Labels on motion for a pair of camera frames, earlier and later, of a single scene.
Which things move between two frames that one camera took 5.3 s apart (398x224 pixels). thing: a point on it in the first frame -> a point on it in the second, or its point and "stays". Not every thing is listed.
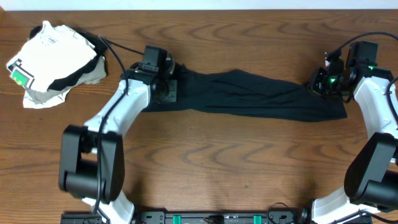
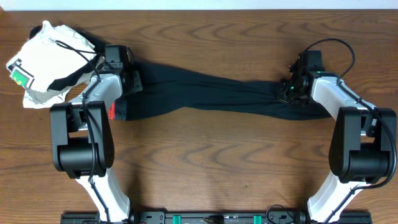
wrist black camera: x=362 y=51 -> x=314 y=58
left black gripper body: x=170 y=91 -> x=135 y=81
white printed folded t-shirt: x=49 y=53 stays
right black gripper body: x=324 y=85 -> x=290 y=93
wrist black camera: x=157 y=59 -> x=115 y=56
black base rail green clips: x=200 y=217 stays
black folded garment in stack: x=100 y=47 stays
